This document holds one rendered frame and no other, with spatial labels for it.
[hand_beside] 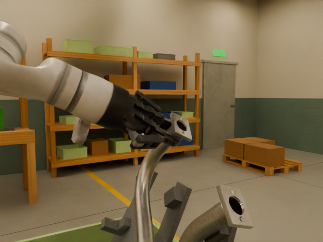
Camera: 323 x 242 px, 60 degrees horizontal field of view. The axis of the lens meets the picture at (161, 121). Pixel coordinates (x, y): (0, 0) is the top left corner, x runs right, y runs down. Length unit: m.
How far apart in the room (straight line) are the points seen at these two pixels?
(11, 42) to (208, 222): 0.37
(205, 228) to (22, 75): 0.32
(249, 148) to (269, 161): 0.45
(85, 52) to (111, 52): 0.46
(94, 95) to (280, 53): 7.49
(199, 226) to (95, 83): 0.26
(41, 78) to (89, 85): 0.07
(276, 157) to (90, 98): 4.75
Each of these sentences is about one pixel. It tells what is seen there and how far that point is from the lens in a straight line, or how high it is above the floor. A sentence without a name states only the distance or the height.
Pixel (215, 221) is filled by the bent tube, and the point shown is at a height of 1.16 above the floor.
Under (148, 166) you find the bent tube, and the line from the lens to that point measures 0.57.
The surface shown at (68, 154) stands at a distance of 4.92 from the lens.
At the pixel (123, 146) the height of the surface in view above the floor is 0.39.
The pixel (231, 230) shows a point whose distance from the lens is 0.45.
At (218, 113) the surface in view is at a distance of 7.13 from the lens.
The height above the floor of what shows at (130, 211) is 1.03.
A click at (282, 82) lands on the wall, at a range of 7.71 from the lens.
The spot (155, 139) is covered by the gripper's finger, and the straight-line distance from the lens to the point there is 0.47.
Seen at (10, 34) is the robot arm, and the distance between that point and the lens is 0.46.
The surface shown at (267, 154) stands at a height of 0.34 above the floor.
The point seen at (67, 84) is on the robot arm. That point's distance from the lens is 0.44.
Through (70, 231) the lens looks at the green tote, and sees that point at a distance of 0.85.
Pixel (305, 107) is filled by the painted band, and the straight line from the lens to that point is 7.36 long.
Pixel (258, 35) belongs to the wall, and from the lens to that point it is 8.35.
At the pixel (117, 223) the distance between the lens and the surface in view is 0.76.
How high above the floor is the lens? 1.33
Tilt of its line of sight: 5 degrees down
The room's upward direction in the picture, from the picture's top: straight up
